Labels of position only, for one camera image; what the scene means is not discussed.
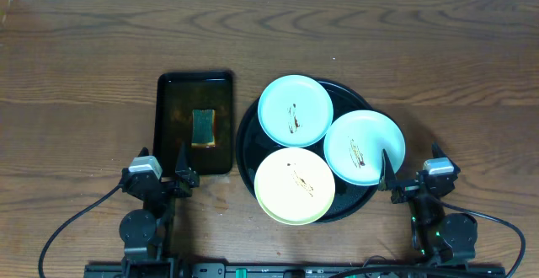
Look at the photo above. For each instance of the green and orange sponge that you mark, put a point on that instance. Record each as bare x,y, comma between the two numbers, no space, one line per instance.
203,134

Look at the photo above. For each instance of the pale mint plate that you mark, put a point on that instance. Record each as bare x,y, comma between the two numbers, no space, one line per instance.
355,142

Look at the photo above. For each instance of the light blue plate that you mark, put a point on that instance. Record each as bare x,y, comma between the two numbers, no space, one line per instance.
295,111

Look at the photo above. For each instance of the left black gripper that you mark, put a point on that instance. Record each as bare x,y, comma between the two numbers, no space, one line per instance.
167,184

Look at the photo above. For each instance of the black rectangular water tray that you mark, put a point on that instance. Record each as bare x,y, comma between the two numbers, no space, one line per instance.
178,94

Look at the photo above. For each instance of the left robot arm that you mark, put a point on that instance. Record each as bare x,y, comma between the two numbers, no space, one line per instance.
147,232

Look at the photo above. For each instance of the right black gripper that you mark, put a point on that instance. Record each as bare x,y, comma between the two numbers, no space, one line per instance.
412,188

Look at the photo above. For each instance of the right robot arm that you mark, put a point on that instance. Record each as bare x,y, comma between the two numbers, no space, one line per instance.
444,239

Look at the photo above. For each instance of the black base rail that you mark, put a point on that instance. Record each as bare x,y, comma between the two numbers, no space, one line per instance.
219,270

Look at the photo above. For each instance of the yellow plate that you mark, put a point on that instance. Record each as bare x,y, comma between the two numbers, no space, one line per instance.
294,186

